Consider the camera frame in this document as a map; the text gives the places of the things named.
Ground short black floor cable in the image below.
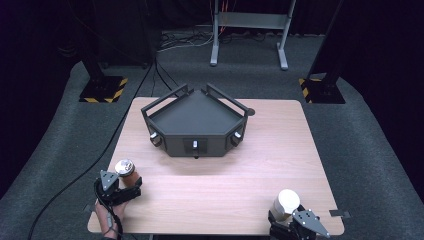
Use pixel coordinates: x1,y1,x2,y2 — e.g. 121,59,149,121
151,59,182,98

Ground white cup with lid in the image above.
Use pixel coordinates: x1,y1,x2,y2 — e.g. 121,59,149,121
270,188,301,223

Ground orange hanging cables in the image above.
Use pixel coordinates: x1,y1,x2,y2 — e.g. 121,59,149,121
217,0,238,34

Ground glass jar with silver lid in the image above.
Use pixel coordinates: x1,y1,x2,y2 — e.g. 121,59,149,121
114,158,139,188

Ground long black floor cable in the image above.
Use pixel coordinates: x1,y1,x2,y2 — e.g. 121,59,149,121
27,61,158,240

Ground grey metal stand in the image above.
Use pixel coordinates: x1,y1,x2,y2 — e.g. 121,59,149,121
209,0,297,71

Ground bundle of floor cables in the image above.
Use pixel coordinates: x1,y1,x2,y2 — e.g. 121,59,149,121
157,30,215,53

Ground person's left hand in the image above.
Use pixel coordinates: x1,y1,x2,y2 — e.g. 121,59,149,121
94,199,128,240

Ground black corner rack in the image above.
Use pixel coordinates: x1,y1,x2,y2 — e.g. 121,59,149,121
140,83,256,160

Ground black post with striped base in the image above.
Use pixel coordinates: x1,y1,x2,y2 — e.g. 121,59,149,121
78,49,129,104
298,0,347,105

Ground left hand-held gripper cable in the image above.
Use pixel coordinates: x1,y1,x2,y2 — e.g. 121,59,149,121
94,179,125,240

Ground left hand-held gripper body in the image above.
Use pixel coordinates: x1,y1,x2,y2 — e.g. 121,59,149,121
94,169,133,206

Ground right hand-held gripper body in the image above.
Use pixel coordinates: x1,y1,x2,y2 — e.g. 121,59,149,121
268,209,331,240

